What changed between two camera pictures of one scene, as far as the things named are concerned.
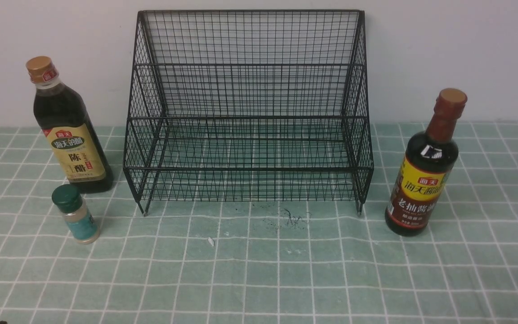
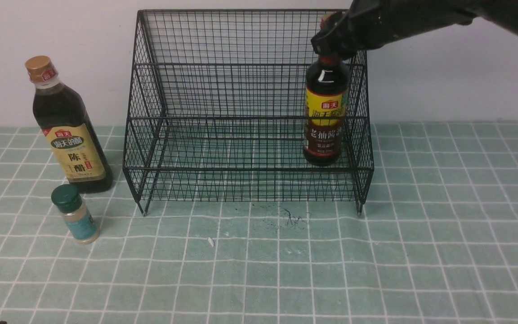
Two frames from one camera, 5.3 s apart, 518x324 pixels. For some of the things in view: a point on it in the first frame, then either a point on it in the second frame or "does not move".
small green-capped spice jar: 68,199 does not move
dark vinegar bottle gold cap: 64,116 does not move
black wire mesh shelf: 249,105 does not move
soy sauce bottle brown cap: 430,159 to 327,88
